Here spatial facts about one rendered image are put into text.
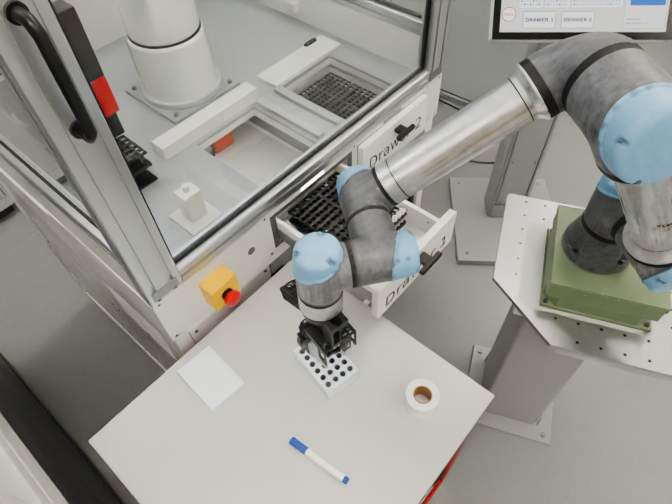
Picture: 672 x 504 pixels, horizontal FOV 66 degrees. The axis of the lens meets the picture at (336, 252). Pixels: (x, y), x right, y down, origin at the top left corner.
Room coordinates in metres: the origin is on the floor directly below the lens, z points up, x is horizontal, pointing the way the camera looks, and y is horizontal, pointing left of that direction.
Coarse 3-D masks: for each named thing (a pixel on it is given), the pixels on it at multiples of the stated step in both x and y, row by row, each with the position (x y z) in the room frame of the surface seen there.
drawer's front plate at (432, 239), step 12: (444, 216) 0.76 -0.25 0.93; (432, 228) 0.73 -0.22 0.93; (444, 228) 0.74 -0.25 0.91; (420, 240) 0.70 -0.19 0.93; (432, 240) 0.71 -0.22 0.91; (420, 252) 0.67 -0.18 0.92; (384, 288) 0.58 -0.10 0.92; (396, 288) 0.61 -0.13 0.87; (372, 300) 0.58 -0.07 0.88; (384, 300) 0.58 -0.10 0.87; (372, 312) 0.58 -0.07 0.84
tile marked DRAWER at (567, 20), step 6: (564, 12) 1.44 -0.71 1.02; (570, 12) 1.44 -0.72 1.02; (576, 12) 1.44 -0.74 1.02; (582, 12) 1.44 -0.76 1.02; (588, 12) 1.44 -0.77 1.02; (594, 12) 1.43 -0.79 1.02; (564, 18) 1.43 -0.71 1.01; (570, 18) 1.43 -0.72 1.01; (576, 18) 1.43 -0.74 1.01; (582, 18) 1.43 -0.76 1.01; (588, 18) 1.43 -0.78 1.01; (594, 18) 1.42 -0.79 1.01; (564, 24) 1.42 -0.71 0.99; (570, 24) 1.42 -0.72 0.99; (576, 24) 1.42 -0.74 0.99; (582, 24) 1.42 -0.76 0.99; (588, 24) 1.41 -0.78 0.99
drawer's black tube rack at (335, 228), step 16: (336, 176) 0.94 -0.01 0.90; (320, 192) 0.89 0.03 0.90; (336, 192) 0.92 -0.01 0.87; (304, 208) 0.84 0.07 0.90; (320, 208) 0.83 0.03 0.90; (336, 208) 0.83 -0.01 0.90; (304, 224) 0.81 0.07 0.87; (320, 224) 0.78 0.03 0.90; (336, 224) 0.78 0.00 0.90; (400, 224) 0.79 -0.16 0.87
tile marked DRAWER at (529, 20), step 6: (528, 12) 1.45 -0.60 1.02; (534, 12) 1.45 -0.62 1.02; (540, 12) 1.45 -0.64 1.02; (546, 12) 1.45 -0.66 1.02; (552, 12) 1.45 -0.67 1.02; (528, 18) 1.44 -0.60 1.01; (534, 18) 1.44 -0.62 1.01; (540, 18) 1.44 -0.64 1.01; (546, 18) 1.44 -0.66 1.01; (552, 18) 1.44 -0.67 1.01; (528, 24) 1.43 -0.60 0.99; (534, 24) 1.43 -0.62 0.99; (540, 24) 1.43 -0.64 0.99; (546, 24) 1.43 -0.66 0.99; (552, 24) 1.43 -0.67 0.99
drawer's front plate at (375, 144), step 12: (420, 96) 1.21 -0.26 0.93; (408, 108) 1.16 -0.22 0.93; (420, 108) 1.19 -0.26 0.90; (396, 120) 1.11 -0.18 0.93; (408, 120) 1.14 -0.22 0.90; (420, 120) 1.19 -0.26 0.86; (384, 132) 1.07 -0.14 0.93; (372, 144) 1.03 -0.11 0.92; (384, 144) 1.07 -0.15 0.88; (360, 156) 1.01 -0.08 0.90; (372, 156) 1.03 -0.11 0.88; (384, 156) 1.07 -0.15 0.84
